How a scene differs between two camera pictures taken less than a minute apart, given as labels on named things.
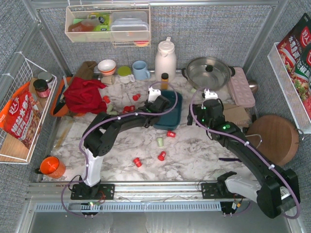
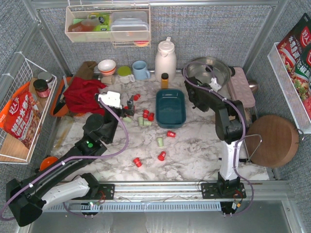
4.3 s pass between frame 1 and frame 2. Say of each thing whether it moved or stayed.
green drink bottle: stayed
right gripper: moved
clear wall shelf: stayed
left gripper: moved
